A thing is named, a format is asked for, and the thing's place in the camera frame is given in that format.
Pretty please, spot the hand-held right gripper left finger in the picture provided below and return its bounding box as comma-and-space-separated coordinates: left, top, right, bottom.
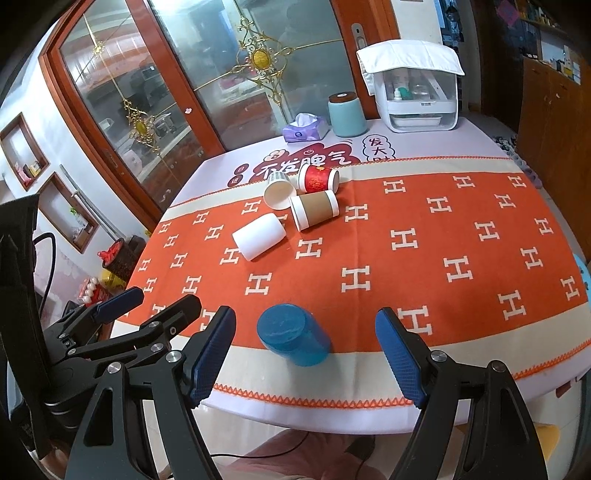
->
65, 305, 237, 480

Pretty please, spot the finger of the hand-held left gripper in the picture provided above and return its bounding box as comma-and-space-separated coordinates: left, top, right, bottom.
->
69, 295, 202, 370
44, 286, 145, 354

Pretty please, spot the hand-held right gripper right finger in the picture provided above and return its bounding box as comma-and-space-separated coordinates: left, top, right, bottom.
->
375, 307, 551, 480

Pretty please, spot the blue plastic cup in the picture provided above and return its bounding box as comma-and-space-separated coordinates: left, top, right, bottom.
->
257, 303, 332, 368

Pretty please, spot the plain white cup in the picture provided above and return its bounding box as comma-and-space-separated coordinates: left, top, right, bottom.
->
232, 213, 287, 263

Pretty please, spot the white patterned paper cup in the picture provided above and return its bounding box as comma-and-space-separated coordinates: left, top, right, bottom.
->
263, 173, 298, 211

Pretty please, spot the brown paper cup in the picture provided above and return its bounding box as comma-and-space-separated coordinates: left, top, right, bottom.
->
289, 189, 341, 232

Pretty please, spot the red paper cup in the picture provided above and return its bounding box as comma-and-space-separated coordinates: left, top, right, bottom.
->
297, 164, 341, 194

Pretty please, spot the pack of small white bottles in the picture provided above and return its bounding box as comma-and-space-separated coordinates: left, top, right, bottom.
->
80, 276, 110, 306

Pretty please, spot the orange patterned blanket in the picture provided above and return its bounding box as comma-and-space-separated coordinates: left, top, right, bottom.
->
111, 156, 591, 408

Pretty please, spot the yellow stool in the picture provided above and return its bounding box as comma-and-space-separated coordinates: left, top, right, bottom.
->
532, 421, 562, 463

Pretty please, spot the wooden framed glass door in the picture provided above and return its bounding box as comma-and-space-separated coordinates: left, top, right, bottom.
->
148, 0, 370, 155
39, 0, 228, 237

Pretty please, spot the purple tissue box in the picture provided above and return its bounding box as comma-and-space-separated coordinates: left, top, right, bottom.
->
283, 113, 331, 142

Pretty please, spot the orange patterned tablecloth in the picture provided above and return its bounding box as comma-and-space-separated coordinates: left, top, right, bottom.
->
108, 115, 591, 437

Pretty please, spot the teal canister with brown lid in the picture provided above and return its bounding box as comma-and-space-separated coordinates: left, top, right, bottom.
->
328, 92, 368, 138

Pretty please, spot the white storage box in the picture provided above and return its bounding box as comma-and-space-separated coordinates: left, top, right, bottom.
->
376, 67, 460, 134

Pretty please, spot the wooden cabinet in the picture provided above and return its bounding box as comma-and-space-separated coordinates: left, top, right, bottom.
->
516, 54, 591, 190

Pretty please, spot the white cloth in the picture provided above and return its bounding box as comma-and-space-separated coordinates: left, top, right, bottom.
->
356, 40, 465, 96

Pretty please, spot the black cable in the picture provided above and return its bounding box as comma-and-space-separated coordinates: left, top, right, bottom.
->
31, 233, 60, 317

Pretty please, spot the wooden wall niche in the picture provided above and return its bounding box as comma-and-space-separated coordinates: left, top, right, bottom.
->
0, 112, 51, 193
37, 172, 100, 254

